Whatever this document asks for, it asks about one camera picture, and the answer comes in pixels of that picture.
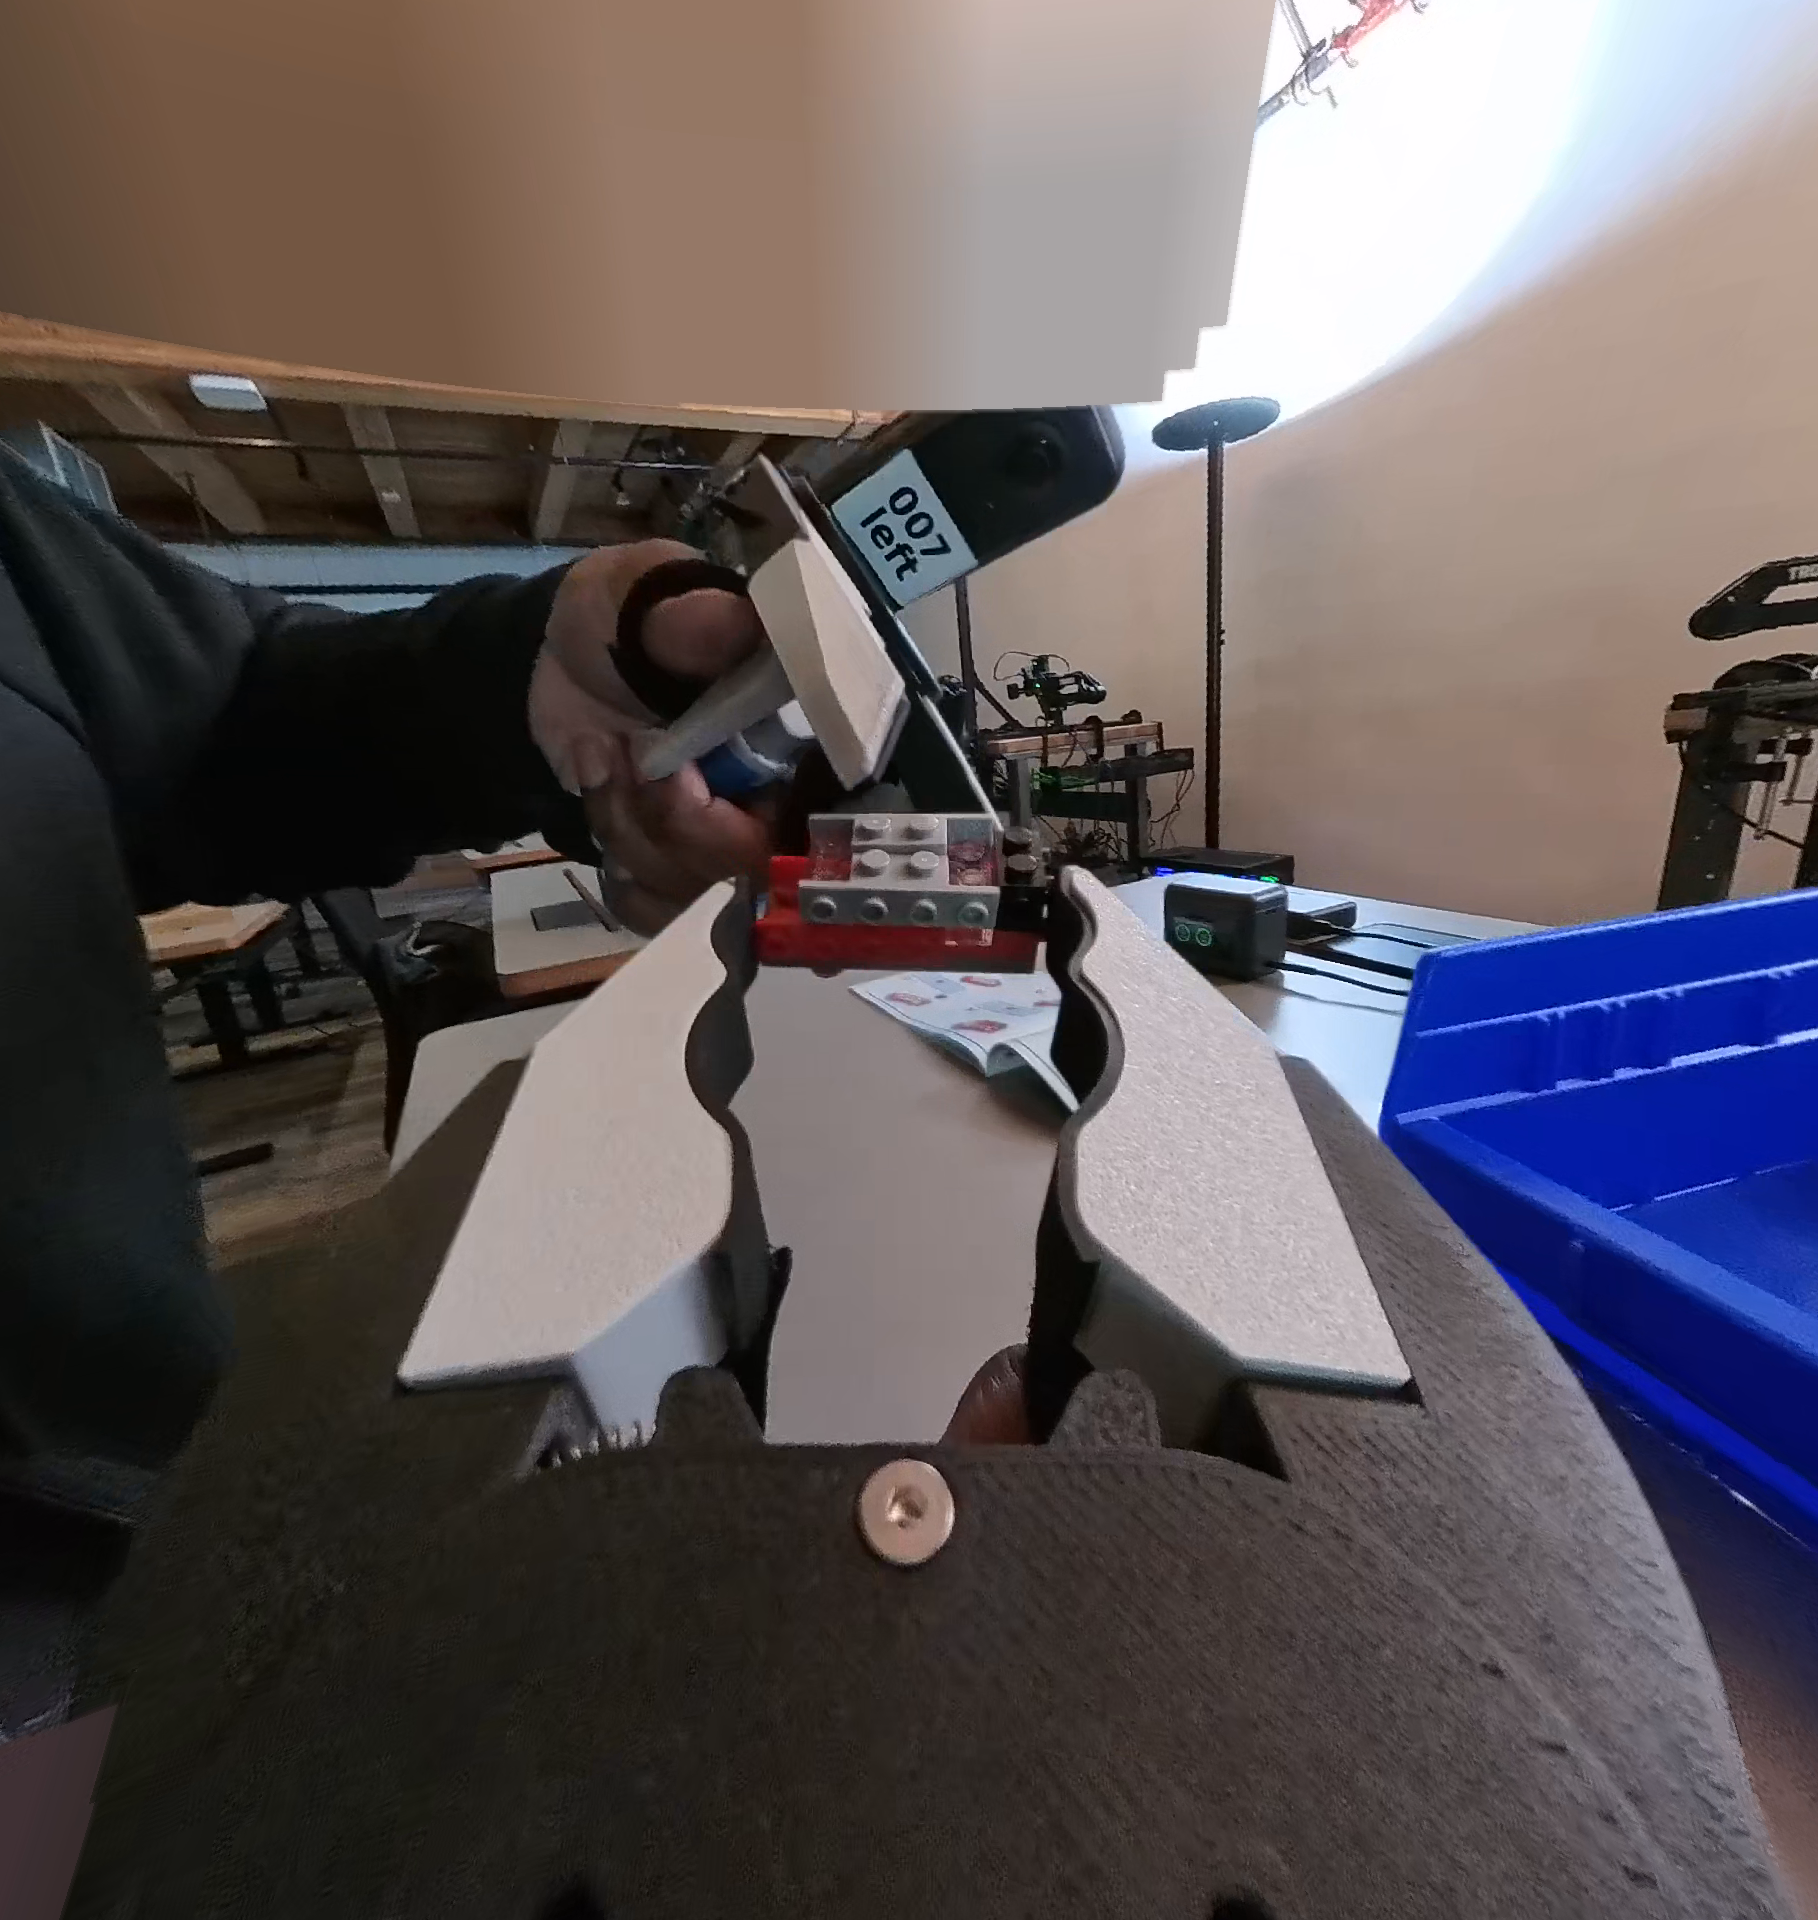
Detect black metal equipment rack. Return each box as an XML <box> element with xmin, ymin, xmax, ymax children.
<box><xmin>1656</xmin><ymin>455</ymin><xmax>1818</xmax><ymax>920</ymax></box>

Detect grey desk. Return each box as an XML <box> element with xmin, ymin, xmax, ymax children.
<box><xmin>380</xmin><ymin>862</ymin><xmax>1818</xmax><ymax>1920</ymax></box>

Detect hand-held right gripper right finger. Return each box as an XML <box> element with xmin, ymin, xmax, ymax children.
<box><xmin>1031</xmin><ymin>863</ymin><xmax>1415</xmax><ymax>1398</ymax></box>

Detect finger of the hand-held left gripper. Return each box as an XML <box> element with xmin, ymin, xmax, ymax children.
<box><xmin>756</xmin><ymin>454</ymin><xmax>1006</xmax><ymax>831</ymax></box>
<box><xmin>746</xmin><ymin>534</ymin><xmax>913</xmax><ymax>792</ymax></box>

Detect wooden side table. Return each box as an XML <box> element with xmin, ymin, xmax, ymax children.
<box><xmin>140</xmin><ymin>894</ymin><xmax>311</xmax><ymax>1081</ymax></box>

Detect red and grey brick model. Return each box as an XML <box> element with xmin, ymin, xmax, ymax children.
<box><xmin>751</xmin><ymin>809</ymin><xmax>1055</xmax><ymax>980</ymax></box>

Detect wooden table with dark pad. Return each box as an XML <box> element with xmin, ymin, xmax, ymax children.
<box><xmin>466</xmin><ymin>844</ymin><xmax>656</xmax><ymax>1009</ymax></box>

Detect black cable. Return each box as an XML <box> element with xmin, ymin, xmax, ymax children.
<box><xmin>1277</xmin><ymin>926</ymin><xmax>1427</xmax><ymax>1004</ymax></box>

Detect red metal overhead frame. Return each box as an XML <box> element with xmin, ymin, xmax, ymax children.
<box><xmin>1249</xmin><ymin>0</ymin><xmax>1393</xmax><ymax>129</ymax></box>

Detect person's left hand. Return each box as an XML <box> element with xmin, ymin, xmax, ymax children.
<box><xmin>525</xmin><ymin>536</ymin><xmax>817</xmax><ymax>936</ymax></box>

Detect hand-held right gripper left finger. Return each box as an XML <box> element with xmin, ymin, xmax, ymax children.
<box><xmin>395</xmin><ymin>878</ymin><xmax>780</xmax><ymax>1399</ymax></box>

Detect person's dark clothed torso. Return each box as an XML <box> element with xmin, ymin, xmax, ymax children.
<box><xmin>0</xmin><ymin>402</ymin><xmax>311</xmax><ymax>1763</ymax></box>

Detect black floor lamp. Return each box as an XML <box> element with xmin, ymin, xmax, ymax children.
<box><xmin>1151</xmin><ymin>396</ymin><xmax>1283</xmax><ymax>858</ymax></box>

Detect blue plastic bin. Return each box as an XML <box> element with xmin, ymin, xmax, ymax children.
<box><xmin>1375</xmin><ymin>881</ymin><xmax>1818</xmax><ymax>1596</ymax></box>

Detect printed instruction leaflet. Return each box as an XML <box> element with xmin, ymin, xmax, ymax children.
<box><xmin>846</xmin><ymin>969</ymin><xmax>1080</xmax><ymax>1116</ymax></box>

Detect black charger with green lights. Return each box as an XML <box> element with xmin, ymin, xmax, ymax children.
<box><xmin>1162</xmin><ymin>878</ymin><xmax>1289</xmax><ymax>981</ymax></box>

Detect person's left forearm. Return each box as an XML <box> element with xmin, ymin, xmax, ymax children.
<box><xmin>127</xmin><ymin>552</ymin><xmax>599</xmax><ymax>920</ymax></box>

